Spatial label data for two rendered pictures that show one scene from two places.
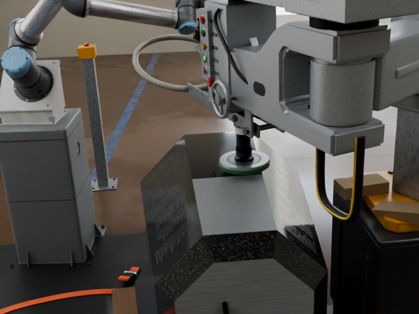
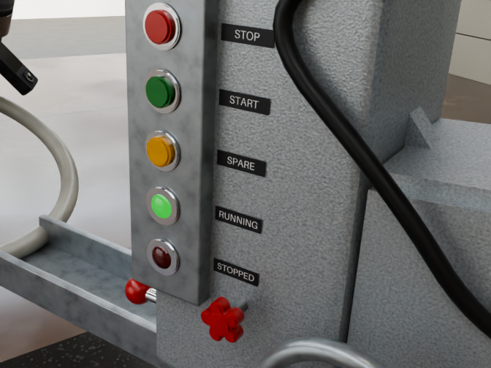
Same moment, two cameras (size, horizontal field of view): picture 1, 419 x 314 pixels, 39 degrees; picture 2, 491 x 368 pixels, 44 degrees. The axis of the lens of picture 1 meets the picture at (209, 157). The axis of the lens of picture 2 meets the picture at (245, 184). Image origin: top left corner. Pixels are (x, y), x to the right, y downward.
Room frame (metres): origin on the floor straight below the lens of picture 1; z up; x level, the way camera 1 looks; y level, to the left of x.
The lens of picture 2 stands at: (1.94, 0.22, 1.58)
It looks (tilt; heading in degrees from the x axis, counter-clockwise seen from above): 23 degrees down; 324
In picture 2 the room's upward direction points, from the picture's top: 3 degrees clockwise
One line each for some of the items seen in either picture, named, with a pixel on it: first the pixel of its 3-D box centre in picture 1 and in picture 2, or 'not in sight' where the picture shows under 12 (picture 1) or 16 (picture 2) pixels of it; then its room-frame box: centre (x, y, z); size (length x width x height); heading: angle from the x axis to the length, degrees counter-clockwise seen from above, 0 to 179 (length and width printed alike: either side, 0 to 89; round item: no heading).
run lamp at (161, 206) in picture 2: not in sight; (163, 205); (2.37, 0.00, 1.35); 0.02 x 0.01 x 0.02; 24
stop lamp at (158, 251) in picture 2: not in sight; (163, 256); (2.37, 0.00, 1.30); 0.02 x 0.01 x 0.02; 24
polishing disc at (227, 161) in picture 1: (244, 159); not in sight; (2.36, -0.15, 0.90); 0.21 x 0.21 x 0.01
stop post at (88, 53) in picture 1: (95, 118); not in sight; (4.21, 0.83, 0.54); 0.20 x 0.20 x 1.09; 4
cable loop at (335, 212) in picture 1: (337, 174); not in sight; (1.76, -0.41, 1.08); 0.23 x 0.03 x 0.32; 24
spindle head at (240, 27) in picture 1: (250, 60); (378, 201); (2.29, -0.18, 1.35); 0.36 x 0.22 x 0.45; 24
